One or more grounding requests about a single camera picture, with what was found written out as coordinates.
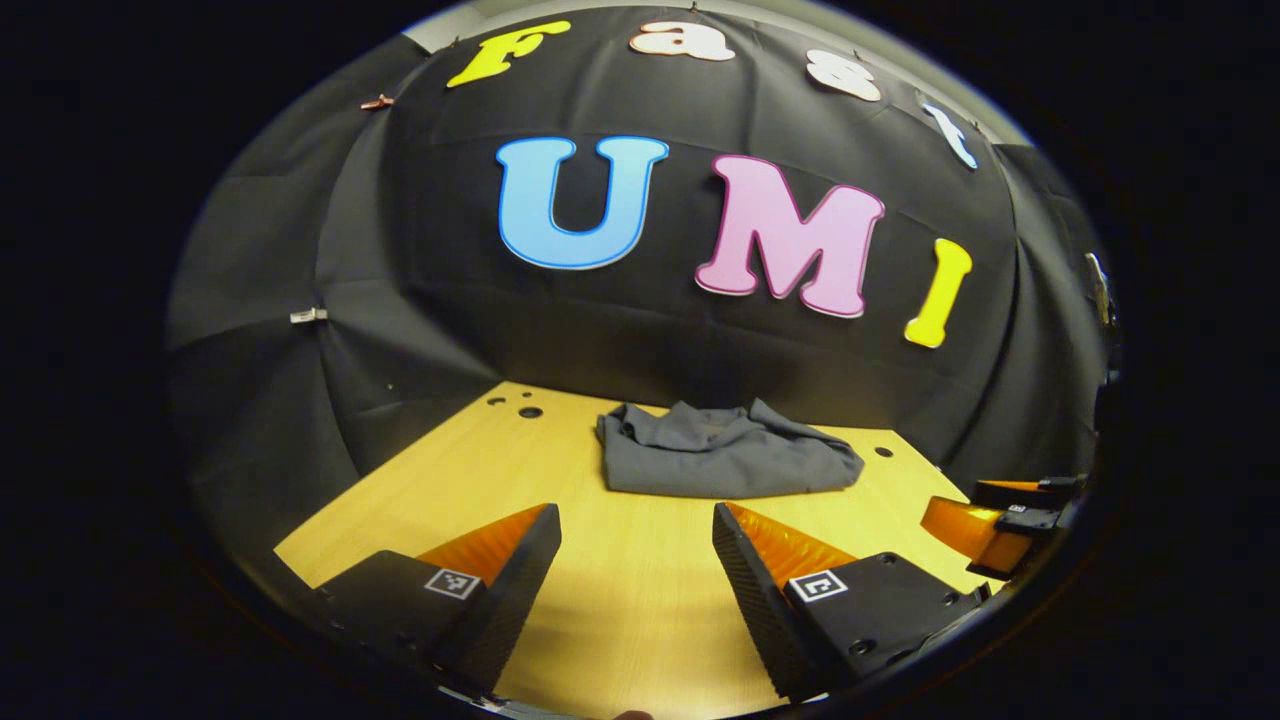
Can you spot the red clip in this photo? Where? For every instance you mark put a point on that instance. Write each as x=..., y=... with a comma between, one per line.
x=377, y=102

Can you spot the grey button-up shirt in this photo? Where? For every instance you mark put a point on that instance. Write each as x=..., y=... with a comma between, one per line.
x=720, y=455

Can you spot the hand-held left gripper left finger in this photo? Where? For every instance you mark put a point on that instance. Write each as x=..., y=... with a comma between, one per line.
x=515, y=600

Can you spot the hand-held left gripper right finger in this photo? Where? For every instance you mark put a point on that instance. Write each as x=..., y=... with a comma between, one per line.
x=750, y=600

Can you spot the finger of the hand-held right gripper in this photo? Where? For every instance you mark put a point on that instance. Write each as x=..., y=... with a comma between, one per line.
x=1030, y=491
x=975, y=530

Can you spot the silver binder clip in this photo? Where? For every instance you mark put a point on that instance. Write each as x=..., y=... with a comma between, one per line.
x=308, y=315
x=1098, y=285

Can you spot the black backdrop cloth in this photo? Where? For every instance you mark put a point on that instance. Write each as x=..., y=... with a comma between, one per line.
x=420, y=300

